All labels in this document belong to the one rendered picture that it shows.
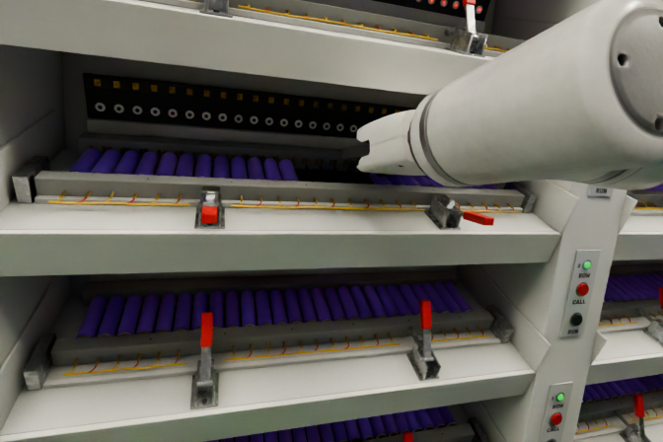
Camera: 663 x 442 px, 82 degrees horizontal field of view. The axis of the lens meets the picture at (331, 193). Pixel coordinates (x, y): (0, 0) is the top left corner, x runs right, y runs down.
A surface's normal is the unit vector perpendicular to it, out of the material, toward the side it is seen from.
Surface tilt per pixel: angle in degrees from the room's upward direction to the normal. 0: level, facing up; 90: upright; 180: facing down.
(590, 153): 143
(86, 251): 107
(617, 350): 17
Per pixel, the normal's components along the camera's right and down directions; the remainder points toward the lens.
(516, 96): -0.95, 0.05
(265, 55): 0.25, 0.46
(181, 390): 0.16, -0.89
